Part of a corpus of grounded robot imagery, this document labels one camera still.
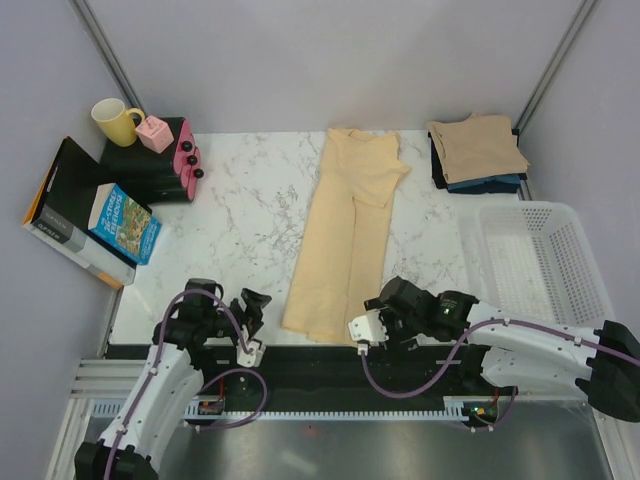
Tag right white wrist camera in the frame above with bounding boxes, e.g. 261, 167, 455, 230
347, 310, 389, 346

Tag white cable duct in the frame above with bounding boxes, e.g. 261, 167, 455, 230
92, 395, 496, 422

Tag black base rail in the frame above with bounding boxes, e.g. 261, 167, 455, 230
191, 345, 514, 412

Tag right aluminium frame post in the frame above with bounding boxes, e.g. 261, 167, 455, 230
515, 0, 601, 134

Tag folded tan t shirt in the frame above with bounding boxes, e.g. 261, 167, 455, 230
427, 113, 529, 185

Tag pink cube block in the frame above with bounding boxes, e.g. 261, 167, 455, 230
135, 115, 174, 154

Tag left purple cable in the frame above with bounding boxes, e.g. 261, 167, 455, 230
102, 288, 269, 480

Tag white plastic basket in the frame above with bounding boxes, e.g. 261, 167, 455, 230
458, 201, 616, 328

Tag left aluminium frame post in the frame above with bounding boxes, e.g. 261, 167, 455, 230
68, 0, 143, 108

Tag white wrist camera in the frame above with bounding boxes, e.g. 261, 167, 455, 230
347, 310, 389, 346
236, 339, 266, 368

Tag aluminium frame post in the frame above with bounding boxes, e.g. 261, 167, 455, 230
68, 0, 143, 108
515, 0, 601, 134

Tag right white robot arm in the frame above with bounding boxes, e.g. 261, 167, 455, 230
348, 277, 639, 423

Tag blue paperback book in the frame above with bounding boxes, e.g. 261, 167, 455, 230
88, 183, 162, 265

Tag cream yellow t shirt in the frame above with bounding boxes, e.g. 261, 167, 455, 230
282, 129, 410, 345

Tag folded black t shirt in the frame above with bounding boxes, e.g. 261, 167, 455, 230
428, 134, 448, 190

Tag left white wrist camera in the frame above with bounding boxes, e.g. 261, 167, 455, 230
236, 339, 266, 368

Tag yellow mug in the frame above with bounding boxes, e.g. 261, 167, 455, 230
90, 98, 146, 147

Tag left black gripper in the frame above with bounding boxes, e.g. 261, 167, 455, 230
203, 289, 271, 350

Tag black orange file folder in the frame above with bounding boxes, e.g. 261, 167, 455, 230
23, 136, 136, 290

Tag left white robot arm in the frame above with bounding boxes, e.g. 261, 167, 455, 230
74, 279, 272, 479

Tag black and pink box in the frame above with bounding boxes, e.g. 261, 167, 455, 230
99, 117, 205, 205

